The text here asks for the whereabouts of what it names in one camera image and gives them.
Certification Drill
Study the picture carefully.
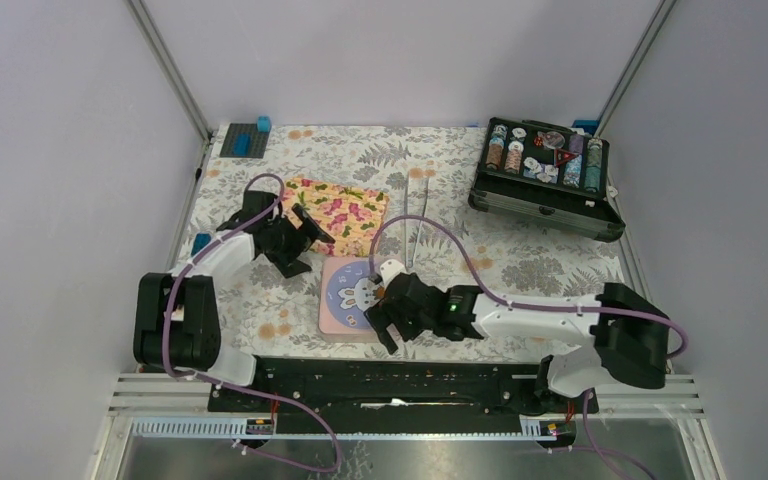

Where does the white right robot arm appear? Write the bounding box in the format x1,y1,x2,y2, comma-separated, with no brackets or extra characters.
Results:
364,273,670,412

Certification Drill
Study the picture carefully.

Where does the floral rectangular tray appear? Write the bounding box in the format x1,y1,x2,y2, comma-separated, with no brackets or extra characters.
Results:
282,177,390,257

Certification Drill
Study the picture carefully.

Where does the black poker chip case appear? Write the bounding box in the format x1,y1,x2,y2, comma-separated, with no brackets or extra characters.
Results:
468,117,626,243

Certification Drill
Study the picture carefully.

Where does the silver metal tin lid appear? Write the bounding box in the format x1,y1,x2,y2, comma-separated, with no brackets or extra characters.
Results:
318,257,383,343

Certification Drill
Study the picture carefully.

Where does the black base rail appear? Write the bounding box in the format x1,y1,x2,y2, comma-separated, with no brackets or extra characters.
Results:
208,357,599,435

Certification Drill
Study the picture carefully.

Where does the blue block behind case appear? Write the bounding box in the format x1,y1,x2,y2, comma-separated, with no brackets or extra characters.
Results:
572,119,600,135

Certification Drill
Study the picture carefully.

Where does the grey lego baseplate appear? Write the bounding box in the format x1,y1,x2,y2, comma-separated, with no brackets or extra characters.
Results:
219,123,270,159

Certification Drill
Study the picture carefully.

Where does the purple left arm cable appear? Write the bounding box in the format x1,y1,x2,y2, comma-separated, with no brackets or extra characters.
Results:
161,173,344,475

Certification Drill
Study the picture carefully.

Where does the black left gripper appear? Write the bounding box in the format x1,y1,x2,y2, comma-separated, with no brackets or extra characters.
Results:
263,204,333,276

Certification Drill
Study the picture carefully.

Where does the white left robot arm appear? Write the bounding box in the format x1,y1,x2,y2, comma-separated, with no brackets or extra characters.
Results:
132,190,337,411

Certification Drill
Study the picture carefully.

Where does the blue lego brick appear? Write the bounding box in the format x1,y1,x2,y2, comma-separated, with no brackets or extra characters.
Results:
256,116,272,133
190,232,212,257
231,133,251,157

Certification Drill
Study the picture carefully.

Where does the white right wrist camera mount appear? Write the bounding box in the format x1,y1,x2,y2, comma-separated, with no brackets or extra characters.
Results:
378,259,407,286

